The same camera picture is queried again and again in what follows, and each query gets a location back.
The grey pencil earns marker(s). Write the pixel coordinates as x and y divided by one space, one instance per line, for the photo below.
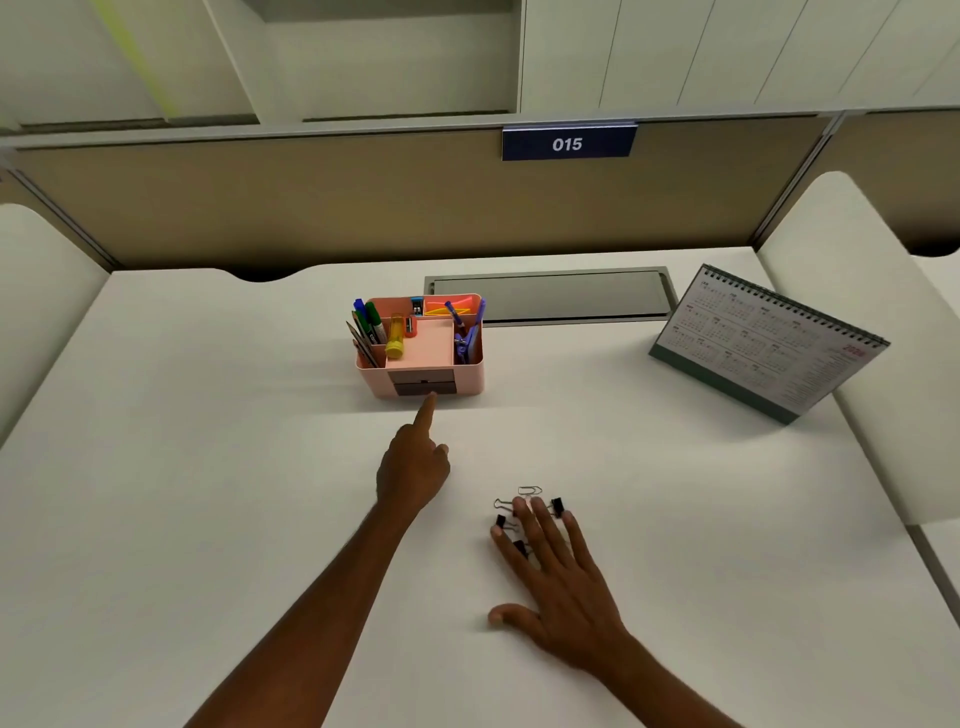
358 345
365 349

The yellow sticky note pad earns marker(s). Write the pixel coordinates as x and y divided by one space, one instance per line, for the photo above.
442 311

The white panelled cabinet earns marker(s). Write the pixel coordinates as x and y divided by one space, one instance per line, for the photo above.
712 52

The red pencil sharpener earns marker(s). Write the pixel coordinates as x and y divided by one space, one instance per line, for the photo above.
409 326

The person's left hand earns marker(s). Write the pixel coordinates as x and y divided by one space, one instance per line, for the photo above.
412 469

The green spiral desk calendar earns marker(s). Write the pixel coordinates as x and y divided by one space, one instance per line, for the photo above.
765 345

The person's right hand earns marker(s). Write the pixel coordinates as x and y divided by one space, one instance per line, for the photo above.
570 600

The yellow transparent lead case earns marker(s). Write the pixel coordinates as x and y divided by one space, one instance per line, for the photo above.
395 341

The person's left forearm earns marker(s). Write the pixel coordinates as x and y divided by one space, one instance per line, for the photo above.
315 622

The dark pen colourful print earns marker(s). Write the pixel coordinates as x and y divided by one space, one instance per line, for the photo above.
453 310

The purple hole punch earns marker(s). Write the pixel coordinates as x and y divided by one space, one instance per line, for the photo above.
466 347

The green capped white marker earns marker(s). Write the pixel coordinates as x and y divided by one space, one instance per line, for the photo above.
373 315
362 322

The blue number sign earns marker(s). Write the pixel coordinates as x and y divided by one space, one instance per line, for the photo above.
525 144

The pink sticky note pad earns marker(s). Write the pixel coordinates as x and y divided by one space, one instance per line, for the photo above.
463 300

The beige partition panel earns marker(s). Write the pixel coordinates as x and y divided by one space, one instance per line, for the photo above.
300 202
37 217
900 165

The orange sticky note pad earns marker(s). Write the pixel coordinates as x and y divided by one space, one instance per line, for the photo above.
439 303

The pink desk organizer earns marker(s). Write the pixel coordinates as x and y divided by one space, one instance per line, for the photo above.
427 349

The white open shelf unit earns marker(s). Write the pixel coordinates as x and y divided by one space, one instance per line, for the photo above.
390 67

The black pencil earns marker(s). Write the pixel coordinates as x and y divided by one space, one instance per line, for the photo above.
369 354

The purple gel pen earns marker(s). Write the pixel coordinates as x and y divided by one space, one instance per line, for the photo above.
480 311

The white side divider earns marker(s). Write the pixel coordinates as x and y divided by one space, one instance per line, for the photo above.
862 315
37 300

